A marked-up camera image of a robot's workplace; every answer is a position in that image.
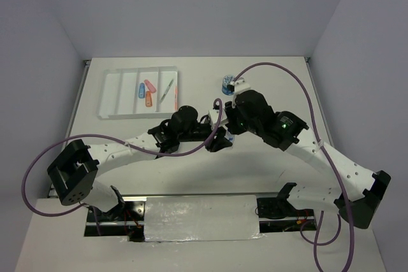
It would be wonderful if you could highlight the white divided organizer tray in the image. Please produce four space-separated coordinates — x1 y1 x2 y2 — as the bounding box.
96 66 178 120

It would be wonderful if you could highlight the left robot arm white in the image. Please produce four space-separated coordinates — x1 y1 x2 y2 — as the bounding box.
47 106 231 220

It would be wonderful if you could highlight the silver foil covered panel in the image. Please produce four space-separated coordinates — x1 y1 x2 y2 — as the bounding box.
143 195 261 242

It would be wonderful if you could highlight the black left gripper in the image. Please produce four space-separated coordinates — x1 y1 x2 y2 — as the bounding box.
178 120 233 153

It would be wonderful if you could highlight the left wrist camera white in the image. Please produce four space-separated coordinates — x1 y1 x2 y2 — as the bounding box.
208 108 228 129

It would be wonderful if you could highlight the green pen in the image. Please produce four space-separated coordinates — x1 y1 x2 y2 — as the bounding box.
159 78 174 103

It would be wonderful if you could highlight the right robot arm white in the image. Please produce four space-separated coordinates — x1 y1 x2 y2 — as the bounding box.
224 90 391 229

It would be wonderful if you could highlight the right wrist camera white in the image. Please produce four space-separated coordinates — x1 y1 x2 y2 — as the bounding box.
227 77 251 106

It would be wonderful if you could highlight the blue paint jar white lid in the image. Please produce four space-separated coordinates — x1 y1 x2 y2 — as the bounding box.
221 75 235 96

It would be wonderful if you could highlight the orange highlighter pen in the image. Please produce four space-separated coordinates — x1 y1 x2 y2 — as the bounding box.
174 85 178 111

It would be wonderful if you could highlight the clear bottle blue cap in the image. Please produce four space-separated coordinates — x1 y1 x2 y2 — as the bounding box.
226 135 235 143

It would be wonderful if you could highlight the blue translucent eraser case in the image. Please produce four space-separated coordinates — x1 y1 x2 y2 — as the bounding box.
138 82 145 99

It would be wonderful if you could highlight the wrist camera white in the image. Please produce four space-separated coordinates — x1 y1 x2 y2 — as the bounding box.
227 77 251 106
208 108 228 129

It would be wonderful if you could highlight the pink translucent eraser case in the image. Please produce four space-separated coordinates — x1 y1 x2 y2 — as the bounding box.
144 79 157 94

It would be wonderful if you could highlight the orange eraser case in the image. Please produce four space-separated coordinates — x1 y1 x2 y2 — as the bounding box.
145 91 153 108

